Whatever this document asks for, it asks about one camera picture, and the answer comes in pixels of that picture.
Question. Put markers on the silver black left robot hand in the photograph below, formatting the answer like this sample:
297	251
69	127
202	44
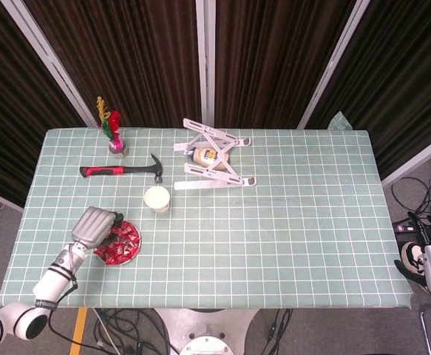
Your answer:
91	227

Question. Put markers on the red candy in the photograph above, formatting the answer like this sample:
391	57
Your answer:
134	236
126	227
111	259
121	256
99	253
131	248

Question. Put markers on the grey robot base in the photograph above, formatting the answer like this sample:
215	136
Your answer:
215	321

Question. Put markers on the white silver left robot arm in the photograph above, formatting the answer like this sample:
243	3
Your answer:
52	281

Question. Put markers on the white paper cup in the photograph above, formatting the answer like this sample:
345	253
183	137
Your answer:
156	198

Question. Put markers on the white folding laptop stand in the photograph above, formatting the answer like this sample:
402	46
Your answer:
207	183

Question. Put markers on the white black sneaker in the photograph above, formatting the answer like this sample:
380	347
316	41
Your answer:
409	253

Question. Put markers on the round metal plate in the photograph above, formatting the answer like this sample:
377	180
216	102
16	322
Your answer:
134	256

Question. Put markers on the black power strip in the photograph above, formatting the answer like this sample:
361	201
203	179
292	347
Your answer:
403	226

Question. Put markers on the red black claw hammer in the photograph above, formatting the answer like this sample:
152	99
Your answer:
104	171

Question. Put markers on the yellow floor tape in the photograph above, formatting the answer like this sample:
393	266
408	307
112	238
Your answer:
78	329

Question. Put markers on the colourful feather shuttlecock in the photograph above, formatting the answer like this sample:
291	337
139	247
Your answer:
115	120

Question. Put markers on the mayonnaise squeeze bottle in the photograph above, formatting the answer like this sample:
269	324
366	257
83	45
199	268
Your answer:
206	155

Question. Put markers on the dark brown pleated curtain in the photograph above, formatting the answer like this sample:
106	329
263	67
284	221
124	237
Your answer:
403	74
274	55
0	92

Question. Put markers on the green checked tablecloth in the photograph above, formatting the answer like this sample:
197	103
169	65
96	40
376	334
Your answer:
274	240

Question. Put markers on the white screen base rail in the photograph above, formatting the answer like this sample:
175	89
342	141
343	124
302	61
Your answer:
414	159
0	197

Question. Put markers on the white metal frame post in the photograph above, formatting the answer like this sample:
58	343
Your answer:
205	55
49	59
333	63

